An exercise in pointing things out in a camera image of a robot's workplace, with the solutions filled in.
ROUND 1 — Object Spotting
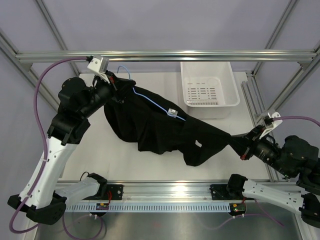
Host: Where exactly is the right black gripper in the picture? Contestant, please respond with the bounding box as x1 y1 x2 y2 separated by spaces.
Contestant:
223 124 293 177

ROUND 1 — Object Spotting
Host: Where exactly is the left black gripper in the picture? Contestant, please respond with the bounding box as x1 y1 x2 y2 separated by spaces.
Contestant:
79 69 135 119

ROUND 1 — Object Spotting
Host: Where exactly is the black shirt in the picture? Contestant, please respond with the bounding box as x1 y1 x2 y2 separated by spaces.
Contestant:
104 78 233 167

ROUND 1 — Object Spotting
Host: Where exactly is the light blue wire hanger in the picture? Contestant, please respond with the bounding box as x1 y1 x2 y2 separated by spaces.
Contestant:
117 65 186 122

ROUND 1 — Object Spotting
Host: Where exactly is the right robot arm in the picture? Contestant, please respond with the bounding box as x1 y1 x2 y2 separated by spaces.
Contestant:
226 125 320 228

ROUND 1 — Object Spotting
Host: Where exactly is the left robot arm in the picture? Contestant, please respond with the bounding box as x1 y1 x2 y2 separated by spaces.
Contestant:
7 71 135 225

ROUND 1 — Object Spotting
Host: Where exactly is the white plastic basket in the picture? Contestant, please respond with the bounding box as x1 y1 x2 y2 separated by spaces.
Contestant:
180 61 240 119

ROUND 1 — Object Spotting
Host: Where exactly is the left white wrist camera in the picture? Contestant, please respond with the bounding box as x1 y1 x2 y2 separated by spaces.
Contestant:
86 55 110 84

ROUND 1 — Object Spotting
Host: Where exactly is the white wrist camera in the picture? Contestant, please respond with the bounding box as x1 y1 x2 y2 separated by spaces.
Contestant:
86 55 110 84
259 110 283 140

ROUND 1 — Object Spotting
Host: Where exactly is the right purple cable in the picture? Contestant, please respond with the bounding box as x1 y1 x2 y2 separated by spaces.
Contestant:
273 115 320 127

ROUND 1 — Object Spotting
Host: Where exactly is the purple cable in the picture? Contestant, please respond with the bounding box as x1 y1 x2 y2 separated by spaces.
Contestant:
8 56 88 235
273 115 320 127

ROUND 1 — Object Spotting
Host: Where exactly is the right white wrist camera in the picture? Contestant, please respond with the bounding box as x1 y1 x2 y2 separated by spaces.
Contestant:
259 110 283 140

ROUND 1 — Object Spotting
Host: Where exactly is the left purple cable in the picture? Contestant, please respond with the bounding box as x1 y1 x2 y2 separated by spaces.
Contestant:
8 56 88 235

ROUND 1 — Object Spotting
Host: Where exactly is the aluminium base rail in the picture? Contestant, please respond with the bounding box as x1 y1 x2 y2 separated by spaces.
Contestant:
54 181 273 202

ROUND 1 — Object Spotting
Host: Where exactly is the aluminium hanging rail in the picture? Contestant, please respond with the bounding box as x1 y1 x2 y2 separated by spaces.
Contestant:
15 49 317 63

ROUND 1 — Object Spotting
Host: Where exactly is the white slotted cable duct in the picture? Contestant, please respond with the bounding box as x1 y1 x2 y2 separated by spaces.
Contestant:
66 202 231 213

